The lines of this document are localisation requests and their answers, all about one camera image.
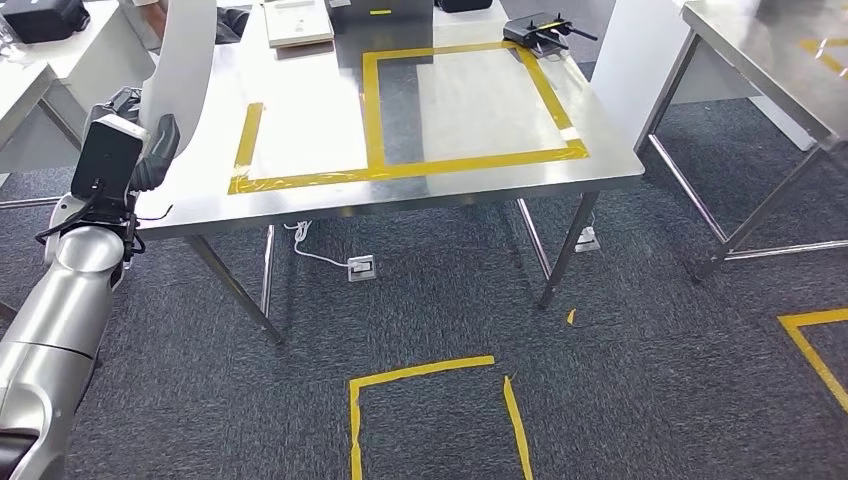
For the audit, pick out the dark grey metal box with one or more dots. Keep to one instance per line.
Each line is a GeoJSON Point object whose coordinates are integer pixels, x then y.
{"type": "Point", "coordinates": [378, 26]}

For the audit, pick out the white flat box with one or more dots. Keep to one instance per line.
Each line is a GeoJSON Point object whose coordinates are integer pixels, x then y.
{"type": "Point", "coordinates": [298, 23]}

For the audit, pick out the small yellow tape scrap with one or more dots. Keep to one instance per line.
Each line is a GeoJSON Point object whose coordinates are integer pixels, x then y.
{"type": "Point", "coordinates": [571, 317]}

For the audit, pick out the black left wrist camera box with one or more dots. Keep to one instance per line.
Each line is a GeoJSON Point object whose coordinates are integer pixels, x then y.
{"type": "Point", "coordinates": [106, 162]}

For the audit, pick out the white curved plastic part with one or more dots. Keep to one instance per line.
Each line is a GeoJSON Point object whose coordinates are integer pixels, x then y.
{"type": "Point", "coordinates": [179, 60]}

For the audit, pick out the grey floor socket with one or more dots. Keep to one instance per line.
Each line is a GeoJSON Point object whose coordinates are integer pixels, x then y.
{"type": "Point", "coordinates": [362, 268]}
{"type": "Point", "coordinates": [588, 242]}

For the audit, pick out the black router with antennas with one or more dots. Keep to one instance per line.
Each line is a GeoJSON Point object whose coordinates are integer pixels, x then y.
{"type": "Point", "coordinates": [530, 32]}

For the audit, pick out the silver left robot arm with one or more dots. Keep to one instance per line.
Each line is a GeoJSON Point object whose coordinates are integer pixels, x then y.
{"type": "Point", "coordinates": [60, 311]}

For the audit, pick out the black bag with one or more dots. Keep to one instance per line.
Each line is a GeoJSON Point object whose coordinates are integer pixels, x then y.
{"type": "Point", "coordinates": [43, 20]}

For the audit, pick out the steel table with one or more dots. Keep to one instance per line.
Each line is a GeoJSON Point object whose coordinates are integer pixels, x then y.
{"type": "Point", "coordinates": [23, 99]}
{"type": "Point", "coordinates": [762, 60]}

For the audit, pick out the white side table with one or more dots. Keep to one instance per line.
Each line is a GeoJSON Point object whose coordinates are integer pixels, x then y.
{"type": "Point", "coordinates": [99, 60]}

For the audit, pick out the person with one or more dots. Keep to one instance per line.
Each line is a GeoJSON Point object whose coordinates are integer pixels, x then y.
{"type": "Point", "coordinates": [232, 26]}

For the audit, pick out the black pouch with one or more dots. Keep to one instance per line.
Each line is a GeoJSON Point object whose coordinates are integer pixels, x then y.
{"type": "Point", "coordinates": [464, 5]}

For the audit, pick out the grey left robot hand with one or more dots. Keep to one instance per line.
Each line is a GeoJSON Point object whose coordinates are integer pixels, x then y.
{"type": "Point", "coordinates": [159, 152]}

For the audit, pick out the steel workbench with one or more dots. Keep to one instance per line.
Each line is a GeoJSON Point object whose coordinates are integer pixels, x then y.
{"type": "Point", "coordinates": [318, 119]}

